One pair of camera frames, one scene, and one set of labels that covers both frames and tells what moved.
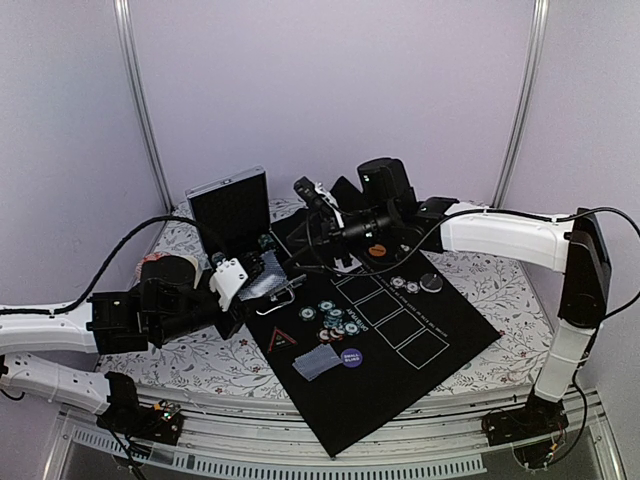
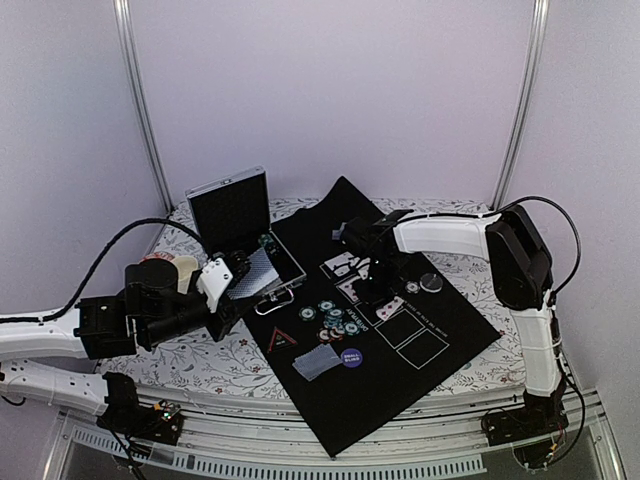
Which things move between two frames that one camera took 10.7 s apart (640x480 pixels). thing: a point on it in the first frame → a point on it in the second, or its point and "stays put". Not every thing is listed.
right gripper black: (331, 233) → (371, 298)
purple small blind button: (352, 357) stays put
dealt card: (318, 359) stays put
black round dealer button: (431, 282) stays put
